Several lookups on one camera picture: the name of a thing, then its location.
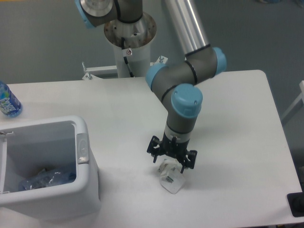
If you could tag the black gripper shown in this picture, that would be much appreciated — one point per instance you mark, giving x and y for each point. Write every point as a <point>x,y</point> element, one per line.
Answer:
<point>172,149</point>

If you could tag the white plastic wrapper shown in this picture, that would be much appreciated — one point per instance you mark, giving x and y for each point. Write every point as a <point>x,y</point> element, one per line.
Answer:
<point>170,176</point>

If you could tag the clear plastic bottle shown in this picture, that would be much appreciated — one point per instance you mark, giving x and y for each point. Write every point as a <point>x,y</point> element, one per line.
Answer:
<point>50,178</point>

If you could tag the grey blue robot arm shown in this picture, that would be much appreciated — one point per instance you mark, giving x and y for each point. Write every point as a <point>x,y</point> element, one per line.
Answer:
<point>131,31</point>

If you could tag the white plastic trash can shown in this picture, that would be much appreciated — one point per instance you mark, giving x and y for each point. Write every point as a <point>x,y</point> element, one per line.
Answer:
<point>27,148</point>

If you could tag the black device at table edge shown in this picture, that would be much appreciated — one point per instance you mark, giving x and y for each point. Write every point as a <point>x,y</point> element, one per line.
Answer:
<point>296,203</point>

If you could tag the blue labelled water bottle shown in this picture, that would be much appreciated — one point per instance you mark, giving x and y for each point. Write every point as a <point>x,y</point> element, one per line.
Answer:
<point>10,106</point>

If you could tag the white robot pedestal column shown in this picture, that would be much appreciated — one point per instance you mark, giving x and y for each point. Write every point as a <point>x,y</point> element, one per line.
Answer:
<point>135,60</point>

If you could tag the white metal base frame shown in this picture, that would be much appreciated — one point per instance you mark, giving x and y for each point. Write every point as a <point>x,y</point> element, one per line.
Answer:
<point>103,72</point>

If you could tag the white frame at right edge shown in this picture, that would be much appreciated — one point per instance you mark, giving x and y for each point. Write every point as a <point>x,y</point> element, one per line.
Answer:
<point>294,107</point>

